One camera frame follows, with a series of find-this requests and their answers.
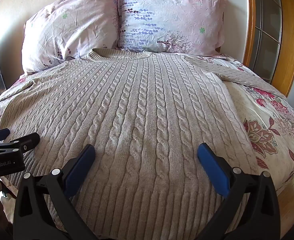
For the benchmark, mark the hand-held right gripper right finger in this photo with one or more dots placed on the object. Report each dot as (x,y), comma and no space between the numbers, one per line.
(213,166)

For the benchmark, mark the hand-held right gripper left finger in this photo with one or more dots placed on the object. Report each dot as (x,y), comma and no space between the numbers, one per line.
(80,166)

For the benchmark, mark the floral bed cover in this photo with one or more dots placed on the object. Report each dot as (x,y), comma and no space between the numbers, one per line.
(269,130)

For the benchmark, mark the pale pink floral pillow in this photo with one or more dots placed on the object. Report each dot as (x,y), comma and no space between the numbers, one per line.
(69,30)

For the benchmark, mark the wooden headboard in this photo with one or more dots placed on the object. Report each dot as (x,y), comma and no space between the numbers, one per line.
(267,30)

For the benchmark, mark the lavender print pillow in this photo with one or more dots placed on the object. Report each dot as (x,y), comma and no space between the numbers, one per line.
(169,17)

